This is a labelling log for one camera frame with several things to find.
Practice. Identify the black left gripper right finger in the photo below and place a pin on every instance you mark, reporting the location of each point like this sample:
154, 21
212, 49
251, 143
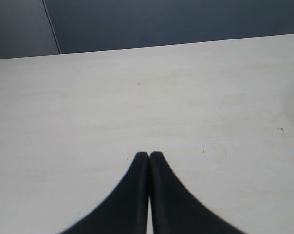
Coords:
174, 209

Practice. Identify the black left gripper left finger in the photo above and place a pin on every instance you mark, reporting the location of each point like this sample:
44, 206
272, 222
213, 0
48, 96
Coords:
125, 209

